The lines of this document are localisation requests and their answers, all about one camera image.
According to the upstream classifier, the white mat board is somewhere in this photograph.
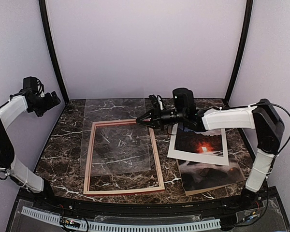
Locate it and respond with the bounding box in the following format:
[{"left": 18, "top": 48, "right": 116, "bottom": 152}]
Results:
[{"left": 167, "top": 124, "right": 229, "bottom": 165}]

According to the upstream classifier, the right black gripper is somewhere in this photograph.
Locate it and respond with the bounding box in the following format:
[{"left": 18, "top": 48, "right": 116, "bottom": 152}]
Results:
[{"left": 136, "top": 103, "right": 187, "bottom": 131}]

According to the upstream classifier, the clear acrylic sheet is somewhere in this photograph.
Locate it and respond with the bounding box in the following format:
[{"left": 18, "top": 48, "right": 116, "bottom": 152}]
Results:
[{"left": 80, "top": 99, "right": 151, "bottom": 177}]

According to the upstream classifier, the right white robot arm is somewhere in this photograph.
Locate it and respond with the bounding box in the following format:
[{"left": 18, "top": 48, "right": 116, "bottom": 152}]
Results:
[{"left": 136, "top": 95, "right": 285, "bottom": 210}]

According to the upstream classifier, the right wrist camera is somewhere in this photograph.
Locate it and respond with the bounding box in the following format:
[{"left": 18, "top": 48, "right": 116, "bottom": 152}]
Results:
[{"left": 172, "top": 87, "right": 196, "bottom": 112}]

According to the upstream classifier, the left black corner post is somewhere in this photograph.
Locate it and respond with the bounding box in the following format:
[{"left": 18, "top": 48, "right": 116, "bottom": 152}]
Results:
[{"left": 38, "top": 0, "right": 70, "bottom": 104}]

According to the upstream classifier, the brown backing board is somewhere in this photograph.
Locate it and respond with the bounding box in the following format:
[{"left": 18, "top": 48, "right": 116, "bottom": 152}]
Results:
[{"left": 176, "top": 158, "right": 245, "bottom": 196}]

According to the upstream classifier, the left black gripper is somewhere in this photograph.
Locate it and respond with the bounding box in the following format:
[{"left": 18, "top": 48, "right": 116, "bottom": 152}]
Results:
[{"left": 30, "top": 91, "right": 61, "bottom": 116}]

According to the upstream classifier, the sunset landscape photo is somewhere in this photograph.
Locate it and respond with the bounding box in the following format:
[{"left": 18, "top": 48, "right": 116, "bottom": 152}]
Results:
[{"left": 167, "top": 124, "right": 245, "bottom": 196}]

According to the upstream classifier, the black corner post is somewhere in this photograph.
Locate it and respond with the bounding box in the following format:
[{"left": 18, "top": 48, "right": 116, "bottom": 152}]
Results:
[
  {"left": 224, "top": 0, "right": 253, "bottom": 104},
  {"left": 38, "top": 0, "right": 70, "bottom": 104}
]

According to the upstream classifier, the white slotted cable duct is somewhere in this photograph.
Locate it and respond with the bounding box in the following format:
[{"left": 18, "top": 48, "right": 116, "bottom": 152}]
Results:
[{"left": 21, "top": 206, "right": 221, "bottom": 232}]

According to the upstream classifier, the right black corner post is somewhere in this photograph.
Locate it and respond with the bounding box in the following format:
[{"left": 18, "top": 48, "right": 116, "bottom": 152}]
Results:
[{"left": 224, "top": 0, "right": 253, "bottom": 104}]

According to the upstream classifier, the black front rail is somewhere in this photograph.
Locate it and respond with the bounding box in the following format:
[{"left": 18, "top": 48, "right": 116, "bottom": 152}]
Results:
[{"left": 16, "top": 187, "right": 278, "bottom": 220}]

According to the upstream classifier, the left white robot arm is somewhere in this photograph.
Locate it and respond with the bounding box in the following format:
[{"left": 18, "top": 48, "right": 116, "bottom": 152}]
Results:
[{"left": 0, "top": 89, "right": 61, "bottom": 211}]

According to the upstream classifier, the wooden picture frame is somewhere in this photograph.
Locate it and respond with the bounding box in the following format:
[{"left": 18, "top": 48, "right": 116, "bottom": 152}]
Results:
[{"left": 83, "top": 119, "right": 165, "bottom": 196}]

